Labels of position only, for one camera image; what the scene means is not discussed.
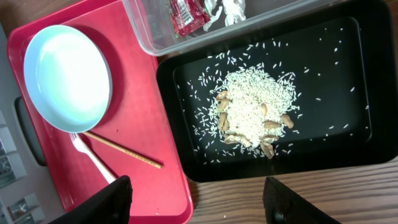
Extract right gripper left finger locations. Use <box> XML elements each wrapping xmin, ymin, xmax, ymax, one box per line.
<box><xmin>50</xmin><ymin>175</ymin><xmax>133</xmax><ymax>224</ymax></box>

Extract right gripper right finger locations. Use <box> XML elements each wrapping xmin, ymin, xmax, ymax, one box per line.
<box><xmin>262</xmin><ymin>177</ymin><xmax>340</xmax><ymax>224</ymax></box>

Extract white plastic fork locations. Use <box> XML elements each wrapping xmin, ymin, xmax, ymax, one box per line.
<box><xmin>69</xmin><ymin>133</ymin><xmax>116</xmax><ymax>184</ymax></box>

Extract rice and peanut leftovers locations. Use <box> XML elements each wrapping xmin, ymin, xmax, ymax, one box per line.
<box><xmin>173</xmin><ymin>21</ymin><xmax>370</xmax><ymax>166</ymax></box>

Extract white napkin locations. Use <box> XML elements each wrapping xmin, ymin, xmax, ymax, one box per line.
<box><xmin>203</xmin><ymin>0</ymin><xmax>246</xmax><ymax>32</ymax></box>

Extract red snack wrapper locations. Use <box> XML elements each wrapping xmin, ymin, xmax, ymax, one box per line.
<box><xmin>169</xmin><ymin>0</ymin><xmax>210</xmax><ymax>38</ymax></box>

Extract grey dishwasher rack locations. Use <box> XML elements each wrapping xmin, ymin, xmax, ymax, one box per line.
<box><xmin>1</xmin><ymin>32</ymin><xmax>65</xmax><ymax>223</ymax></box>

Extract wooden chopstick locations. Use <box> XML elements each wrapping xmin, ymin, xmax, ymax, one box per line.
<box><xmin>83</xmin><ymin>131</ymin><xmax>163</xmax><ymax>169</ymax></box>

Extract red plastic tray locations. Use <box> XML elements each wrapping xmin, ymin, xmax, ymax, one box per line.
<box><xmin>7</xmin><ymin>1</ymin><xmax>194</xmax><ymax>223</ymax></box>

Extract black plastic tray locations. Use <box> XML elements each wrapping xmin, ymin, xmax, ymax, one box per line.
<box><xmin>156</xmin><ymin>1</ymin><xmax>397</xmax><ymax>182</ymax></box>

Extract light blue plate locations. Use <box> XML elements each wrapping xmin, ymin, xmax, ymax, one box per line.
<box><xmin>23</xmin><ymin>25</ymin><xmax>113</xmax><ymax>133</ymax></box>

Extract clear plastic bin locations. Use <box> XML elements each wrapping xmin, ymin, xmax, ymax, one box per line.
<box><xmin>122</xmin><ymin>0</ymin><xmax>334</xmax><ymax>56</ymax></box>

